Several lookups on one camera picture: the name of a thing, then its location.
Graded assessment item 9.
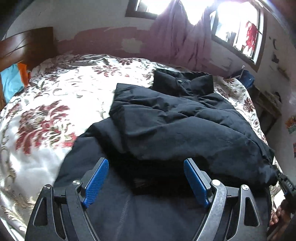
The person's right hand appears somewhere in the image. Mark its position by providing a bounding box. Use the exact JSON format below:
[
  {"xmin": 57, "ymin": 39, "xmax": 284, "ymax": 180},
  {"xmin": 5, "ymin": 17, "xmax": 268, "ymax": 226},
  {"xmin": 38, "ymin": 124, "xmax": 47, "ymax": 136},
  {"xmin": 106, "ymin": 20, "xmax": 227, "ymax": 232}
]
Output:
[{"xmin": 269, "ymin": 199, "xmax": 291, "ymax": 226}]

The blue backpack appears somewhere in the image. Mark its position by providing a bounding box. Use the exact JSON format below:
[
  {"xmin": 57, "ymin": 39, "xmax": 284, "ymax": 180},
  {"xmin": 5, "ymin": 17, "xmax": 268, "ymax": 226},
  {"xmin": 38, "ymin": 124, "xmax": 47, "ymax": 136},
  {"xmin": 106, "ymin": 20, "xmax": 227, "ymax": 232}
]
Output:
[{"xmin": 231, "ymin": 70, "xmax": 255, "ymax": 88}]

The colourful wall sticker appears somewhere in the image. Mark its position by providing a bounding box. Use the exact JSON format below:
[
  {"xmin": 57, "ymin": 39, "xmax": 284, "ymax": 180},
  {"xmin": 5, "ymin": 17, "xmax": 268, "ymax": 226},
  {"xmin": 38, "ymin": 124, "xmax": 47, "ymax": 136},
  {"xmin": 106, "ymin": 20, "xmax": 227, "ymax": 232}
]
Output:
[{"xmin": 285, "ymin": 115, "xmax": 296, "ymax": 134}]

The brown wooden headboard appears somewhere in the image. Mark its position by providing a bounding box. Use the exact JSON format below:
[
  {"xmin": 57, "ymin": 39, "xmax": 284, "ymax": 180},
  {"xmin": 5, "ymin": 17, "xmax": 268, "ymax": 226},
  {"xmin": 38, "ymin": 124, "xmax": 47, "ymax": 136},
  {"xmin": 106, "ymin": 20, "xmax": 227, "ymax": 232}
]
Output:
[{"xmin": 0, "ymin": 26, "xmax": 56, "ymax": 110}]

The black puffer jacket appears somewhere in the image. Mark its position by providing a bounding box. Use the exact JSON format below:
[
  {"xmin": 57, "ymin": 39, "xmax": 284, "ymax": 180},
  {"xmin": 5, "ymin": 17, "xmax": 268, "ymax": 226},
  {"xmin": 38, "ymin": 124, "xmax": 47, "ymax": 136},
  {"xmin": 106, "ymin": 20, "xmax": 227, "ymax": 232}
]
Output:
[{"xmin": 54, "ymin": 69, "xmax": 275, "ymax": 240}]

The wooden desk with shelves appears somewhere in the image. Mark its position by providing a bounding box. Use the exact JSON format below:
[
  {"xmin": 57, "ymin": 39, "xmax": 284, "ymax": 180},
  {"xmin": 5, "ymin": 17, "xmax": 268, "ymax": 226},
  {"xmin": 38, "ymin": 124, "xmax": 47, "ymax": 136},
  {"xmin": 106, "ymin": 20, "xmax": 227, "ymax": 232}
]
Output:
[{"xmin": 249, "ymin": 85, "xmax": 281, "ymax": 135}]

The dark framed window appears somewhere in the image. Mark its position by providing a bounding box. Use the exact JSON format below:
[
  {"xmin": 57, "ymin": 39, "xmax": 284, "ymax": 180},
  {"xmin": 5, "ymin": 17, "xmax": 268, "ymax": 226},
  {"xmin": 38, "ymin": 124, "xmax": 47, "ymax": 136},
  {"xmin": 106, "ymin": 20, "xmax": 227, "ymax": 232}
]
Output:
[{"xmin": 125, "ymin": 1, "xmax": 267, "ymax": 71}]

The red garment outside window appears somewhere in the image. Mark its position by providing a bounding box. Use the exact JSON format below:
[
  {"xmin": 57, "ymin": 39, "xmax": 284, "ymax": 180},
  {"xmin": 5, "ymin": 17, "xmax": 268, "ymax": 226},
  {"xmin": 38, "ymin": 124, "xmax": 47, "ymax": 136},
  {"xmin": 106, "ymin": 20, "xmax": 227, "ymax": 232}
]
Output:
[{"xmin": 246, "ymin": 21, "xmax": 258, "ymax": 51}]

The orange blue brown pillow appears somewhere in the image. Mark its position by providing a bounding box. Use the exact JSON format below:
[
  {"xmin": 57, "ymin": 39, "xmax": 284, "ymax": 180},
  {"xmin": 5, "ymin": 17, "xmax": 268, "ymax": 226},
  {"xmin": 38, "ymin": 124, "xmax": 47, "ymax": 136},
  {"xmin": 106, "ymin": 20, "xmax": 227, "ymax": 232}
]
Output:
[{"xmin": 1, "ymin": 63, "xmax": 31, "ymax": 103}]

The purple window curtain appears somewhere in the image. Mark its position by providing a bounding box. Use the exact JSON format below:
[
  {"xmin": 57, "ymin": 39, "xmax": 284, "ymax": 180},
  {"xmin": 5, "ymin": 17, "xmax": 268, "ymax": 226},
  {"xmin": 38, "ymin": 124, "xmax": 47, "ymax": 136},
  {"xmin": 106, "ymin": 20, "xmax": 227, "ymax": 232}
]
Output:
[{"xmin": 141, "ymin": 1, "xmax": 215, "ymax": 71}]

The floral satin bed quilt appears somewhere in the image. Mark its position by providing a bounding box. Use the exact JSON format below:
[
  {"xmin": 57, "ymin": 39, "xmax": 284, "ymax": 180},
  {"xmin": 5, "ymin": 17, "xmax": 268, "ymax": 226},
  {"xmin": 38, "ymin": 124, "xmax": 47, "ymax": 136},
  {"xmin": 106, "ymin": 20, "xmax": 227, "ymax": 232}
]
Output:
[{"xmin": 1, "ymin": 55, "xmax": 269, "ymax": 240}]

